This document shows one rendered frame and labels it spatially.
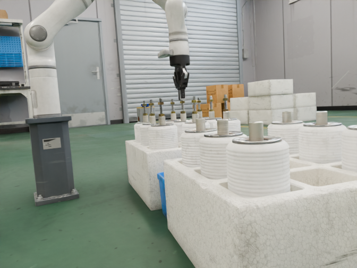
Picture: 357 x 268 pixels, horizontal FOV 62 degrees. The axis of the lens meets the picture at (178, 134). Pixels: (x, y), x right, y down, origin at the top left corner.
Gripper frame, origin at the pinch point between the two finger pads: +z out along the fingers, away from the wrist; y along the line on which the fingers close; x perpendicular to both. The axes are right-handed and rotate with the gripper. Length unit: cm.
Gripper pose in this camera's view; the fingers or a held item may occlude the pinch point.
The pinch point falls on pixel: (181, 94)
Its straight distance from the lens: 112.5
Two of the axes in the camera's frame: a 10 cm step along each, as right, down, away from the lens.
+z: 0.6, 9.9, 1.0
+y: -3.1, -0.7, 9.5
